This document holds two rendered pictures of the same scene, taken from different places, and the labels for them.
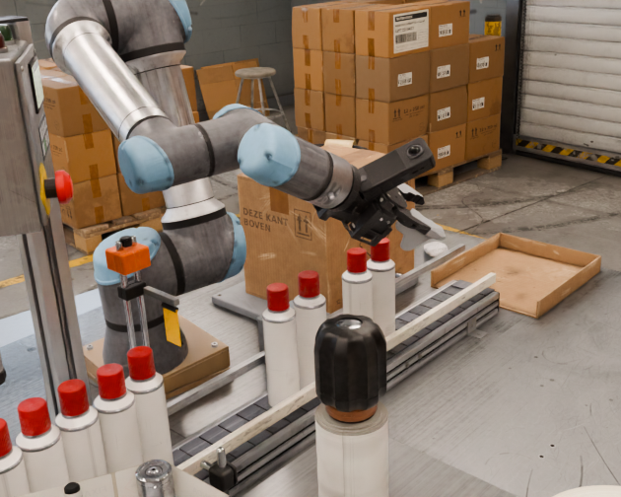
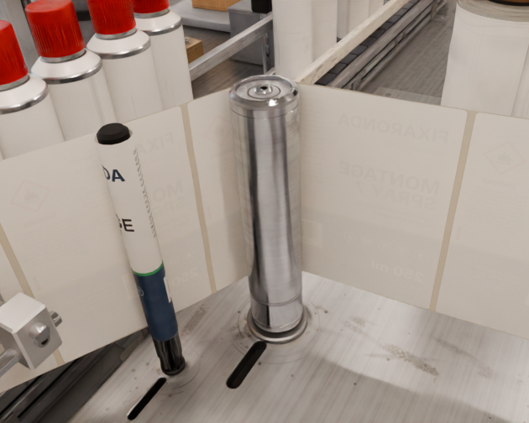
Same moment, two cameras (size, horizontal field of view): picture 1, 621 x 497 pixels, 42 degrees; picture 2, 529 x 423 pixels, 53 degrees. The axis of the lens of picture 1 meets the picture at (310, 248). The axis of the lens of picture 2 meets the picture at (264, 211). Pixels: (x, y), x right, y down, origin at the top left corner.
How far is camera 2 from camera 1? 63 cm
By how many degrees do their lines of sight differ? 18
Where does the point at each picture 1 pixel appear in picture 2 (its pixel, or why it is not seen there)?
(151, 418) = (172, 75)
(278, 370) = (294, 33)
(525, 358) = not seen: hidden behind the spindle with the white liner
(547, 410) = not seen: outside the picture
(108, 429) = (119, 86)
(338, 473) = (508, 94)
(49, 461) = (39, 131)
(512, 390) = not seen: hidden behind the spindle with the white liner
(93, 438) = (101, 95)
